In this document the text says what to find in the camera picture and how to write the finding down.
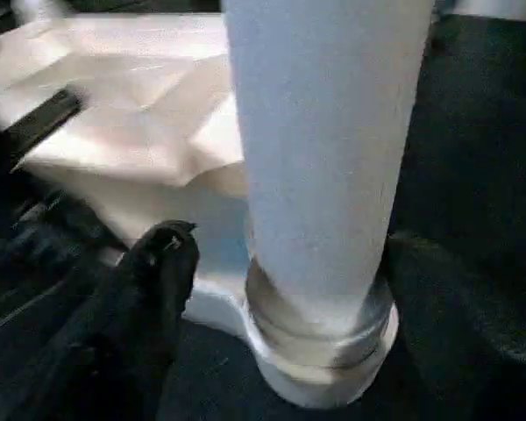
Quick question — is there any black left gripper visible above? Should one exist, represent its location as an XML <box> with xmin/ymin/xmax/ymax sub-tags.
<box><xmin>0</xmin><ymin>87</ymin><xmax>85</xmax><ymax>189</ymax></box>

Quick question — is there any white plastic table leg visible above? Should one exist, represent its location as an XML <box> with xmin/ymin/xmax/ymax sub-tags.
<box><xmin>221</xmin><ymin>0</ymin><xmax>436</xmax><ymax>367</ymax></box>

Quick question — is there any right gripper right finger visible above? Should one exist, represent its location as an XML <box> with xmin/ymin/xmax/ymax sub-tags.
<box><xmin>385</xmin><ymin>236</ymin><xmax>526</xmax><ymax>421</ymax></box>

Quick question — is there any black work mat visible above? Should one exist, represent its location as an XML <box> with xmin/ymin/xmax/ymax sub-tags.
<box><xmin>0</xmin><ymin>0</ymin><xmax>526</xmax><ymax>421</ymax></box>

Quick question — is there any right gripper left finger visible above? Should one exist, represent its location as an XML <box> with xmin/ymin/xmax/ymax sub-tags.
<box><xmin>8</xmin><ymin>219</ymin><xmax>202</xmax><ymax>421</ymax></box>

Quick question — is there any white plastic table top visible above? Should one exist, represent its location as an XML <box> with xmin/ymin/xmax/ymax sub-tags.
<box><xmin>0</xmin><ymin>11</ymin><xmax>400</xmax><ymax>410</ymax></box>

